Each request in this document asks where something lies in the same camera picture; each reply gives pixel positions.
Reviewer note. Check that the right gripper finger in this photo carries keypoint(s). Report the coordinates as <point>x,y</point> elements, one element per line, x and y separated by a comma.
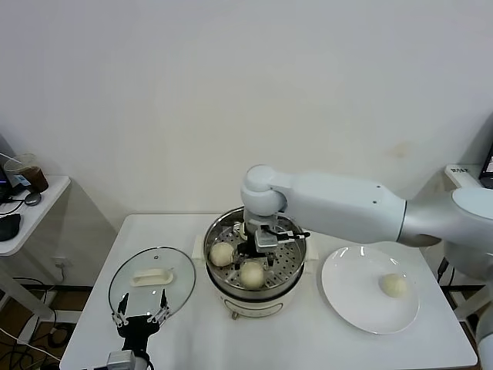
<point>270,260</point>
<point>236,260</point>

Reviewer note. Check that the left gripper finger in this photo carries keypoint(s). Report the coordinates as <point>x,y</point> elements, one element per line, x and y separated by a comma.
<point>161,313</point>
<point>120,315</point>

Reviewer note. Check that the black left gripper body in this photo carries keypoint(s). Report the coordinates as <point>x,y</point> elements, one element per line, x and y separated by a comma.
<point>138,331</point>

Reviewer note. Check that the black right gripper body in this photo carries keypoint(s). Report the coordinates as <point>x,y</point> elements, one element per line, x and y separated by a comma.
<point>252,254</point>

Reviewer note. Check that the white steamed baozi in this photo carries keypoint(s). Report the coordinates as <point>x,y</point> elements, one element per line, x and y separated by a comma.
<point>393,285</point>
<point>221,254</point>
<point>240,232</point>
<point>252,276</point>

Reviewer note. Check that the glass pot lid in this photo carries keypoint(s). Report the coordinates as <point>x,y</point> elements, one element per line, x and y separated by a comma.
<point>152,277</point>

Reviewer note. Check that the black computer mouse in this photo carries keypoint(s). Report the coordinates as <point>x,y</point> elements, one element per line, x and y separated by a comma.
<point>8,227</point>

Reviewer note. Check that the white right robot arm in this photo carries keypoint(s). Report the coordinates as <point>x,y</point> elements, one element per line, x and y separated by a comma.
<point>346,208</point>

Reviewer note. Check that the stainless steel steamer basket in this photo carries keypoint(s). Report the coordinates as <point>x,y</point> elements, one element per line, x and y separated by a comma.
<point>215,235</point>

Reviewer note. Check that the white round plate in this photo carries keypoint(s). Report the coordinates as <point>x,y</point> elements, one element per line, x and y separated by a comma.
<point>354,293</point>

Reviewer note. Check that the white side table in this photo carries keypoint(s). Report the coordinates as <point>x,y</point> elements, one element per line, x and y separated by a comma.
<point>460,175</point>
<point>50,192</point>

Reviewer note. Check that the clear iced coffee cup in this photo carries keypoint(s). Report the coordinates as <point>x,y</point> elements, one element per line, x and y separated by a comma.
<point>26,173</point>

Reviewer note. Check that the white drinking straw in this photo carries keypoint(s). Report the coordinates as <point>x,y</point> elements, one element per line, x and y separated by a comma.
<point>7,157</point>

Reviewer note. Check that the black laptop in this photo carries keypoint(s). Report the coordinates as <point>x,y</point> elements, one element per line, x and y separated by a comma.
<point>487,169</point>

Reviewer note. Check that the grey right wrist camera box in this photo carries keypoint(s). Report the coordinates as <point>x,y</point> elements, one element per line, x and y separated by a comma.
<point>267,238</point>

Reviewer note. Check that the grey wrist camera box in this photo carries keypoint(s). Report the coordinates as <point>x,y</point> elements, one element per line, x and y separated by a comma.
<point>121,358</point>
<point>267,238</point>

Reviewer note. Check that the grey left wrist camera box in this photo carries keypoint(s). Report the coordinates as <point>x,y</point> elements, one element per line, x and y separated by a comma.
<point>121,358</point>

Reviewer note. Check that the white wall power socket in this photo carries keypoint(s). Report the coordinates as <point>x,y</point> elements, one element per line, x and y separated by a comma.
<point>63,264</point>

